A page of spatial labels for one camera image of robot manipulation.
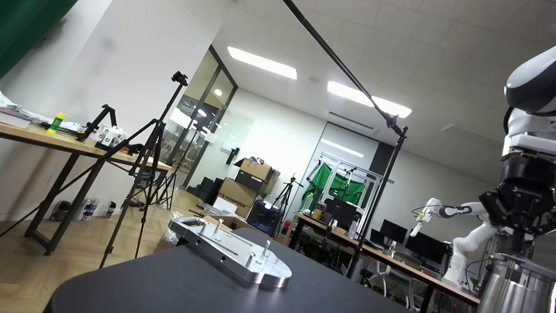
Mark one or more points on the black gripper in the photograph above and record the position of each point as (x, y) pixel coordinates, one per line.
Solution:
(526, 196)

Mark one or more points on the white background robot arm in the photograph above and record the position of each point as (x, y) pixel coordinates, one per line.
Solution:
(465, 246)

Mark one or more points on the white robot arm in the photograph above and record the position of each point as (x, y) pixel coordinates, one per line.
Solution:
(531, 117)

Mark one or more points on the silver metal bottle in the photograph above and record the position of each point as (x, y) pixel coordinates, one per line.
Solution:
(519, 286)

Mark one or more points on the yellow green bottle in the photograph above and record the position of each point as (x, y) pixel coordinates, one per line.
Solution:
(57, 123)

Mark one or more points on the long wooden workbench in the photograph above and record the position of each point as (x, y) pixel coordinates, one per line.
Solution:
(435, 284)

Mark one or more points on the black computer monitor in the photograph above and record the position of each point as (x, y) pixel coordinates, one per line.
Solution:
(394, 232)

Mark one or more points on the black overhead boom pole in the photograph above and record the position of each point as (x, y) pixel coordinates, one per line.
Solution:
(390, 121)

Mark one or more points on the green cloth on rack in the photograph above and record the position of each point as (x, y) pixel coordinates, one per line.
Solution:
(324, 182)

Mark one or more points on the stacked cardboard boxes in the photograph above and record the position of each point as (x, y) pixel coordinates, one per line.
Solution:
(253, 180)

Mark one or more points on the white metal mounting plate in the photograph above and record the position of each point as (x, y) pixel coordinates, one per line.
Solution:
(244, 260)

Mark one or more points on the black camera tripod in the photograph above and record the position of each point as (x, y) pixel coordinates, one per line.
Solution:
(140, 152)

